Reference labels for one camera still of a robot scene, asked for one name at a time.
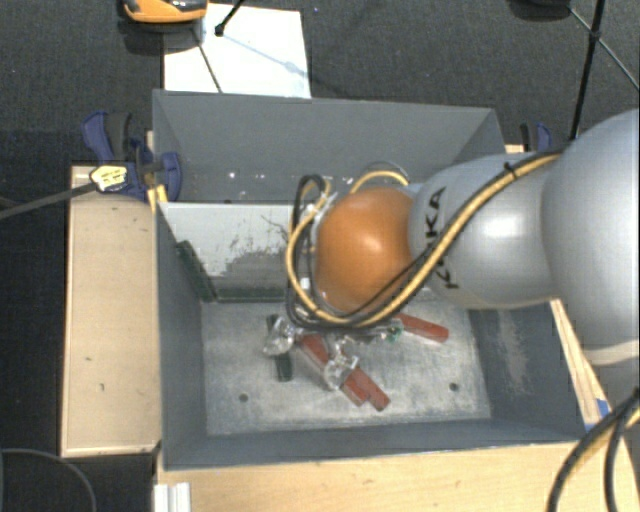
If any red-brown flat block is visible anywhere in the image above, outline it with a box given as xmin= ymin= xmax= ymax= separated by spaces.
xmin=298 ymin=333 xmax=392 ymax=412
xmin=340 ymin=380 xmax=374 ymax=408
xmin=397 ymin=311 xmax=450 ymax=345

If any pale wood board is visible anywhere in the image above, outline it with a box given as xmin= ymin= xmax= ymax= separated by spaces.
xmin=59 ymin=164 xmax=162 ymax=459

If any dark green flat block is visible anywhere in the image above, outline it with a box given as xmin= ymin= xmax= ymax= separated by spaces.
xmin=214 ymin=283 xmax=290 ymax=304
xmin=265 ymin=313 xmax=295 ymax=384

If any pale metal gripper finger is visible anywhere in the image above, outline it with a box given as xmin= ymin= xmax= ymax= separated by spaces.
xmin=262 ymin=319 xmax=298 ymax=358
xmin=323 ymin=344 xmax=361 ymax=393

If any grey metal bin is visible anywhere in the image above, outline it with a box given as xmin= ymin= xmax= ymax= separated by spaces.
xmin=151 ymin=88 xmax=589 ymax=471

